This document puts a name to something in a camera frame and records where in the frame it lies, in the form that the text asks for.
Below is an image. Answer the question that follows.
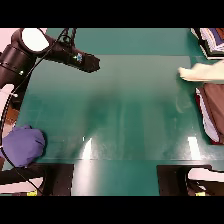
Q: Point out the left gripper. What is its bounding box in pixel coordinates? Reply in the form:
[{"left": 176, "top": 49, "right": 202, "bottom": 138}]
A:
[{"left": 49, "top": 40, "right": 101, "bottom": 74}]

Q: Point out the purple garment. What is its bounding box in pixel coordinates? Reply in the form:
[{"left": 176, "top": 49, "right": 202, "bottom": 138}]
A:
[{"left": 0, "top": 124, "right": 47, "bottom": 168}]

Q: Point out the cream garment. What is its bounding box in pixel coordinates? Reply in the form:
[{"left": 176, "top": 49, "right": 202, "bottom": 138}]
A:
[{"left": 177, "top": 59, "right": 224, "bottom": 83}]

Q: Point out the red garment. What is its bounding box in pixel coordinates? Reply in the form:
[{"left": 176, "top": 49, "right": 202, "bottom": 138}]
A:
[{"left": 194, "top": 89, "right": 224, "bottom": 146}]

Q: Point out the heap of clothes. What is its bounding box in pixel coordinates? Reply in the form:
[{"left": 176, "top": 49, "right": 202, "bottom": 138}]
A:
[{"left": 190, "top": 27, "right": 224, "bottom": 61}]

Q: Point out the brown garment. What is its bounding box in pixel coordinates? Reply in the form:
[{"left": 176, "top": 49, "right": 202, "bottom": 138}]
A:
[{"left": 198, "top": 82, "right": 224, "bottom": 144}]

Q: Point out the black cable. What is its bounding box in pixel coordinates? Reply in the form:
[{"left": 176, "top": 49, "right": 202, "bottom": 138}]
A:
[{"left": 0, "top": 29, "right": 46, "bottom": 196}]

